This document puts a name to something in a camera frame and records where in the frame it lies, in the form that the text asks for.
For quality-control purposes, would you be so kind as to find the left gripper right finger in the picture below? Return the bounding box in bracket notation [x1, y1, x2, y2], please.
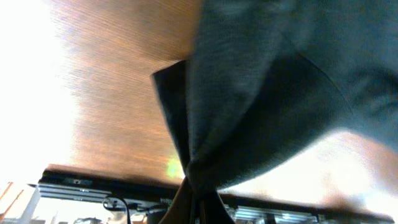
[198, 191, 234, 224]

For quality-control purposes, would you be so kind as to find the black Nike t-shirt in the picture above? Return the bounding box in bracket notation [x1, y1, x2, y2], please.
[153, 0, 397, 195]

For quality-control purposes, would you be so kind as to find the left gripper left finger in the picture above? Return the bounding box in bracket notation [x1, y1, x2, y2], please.
[159, 178, 195, 224]

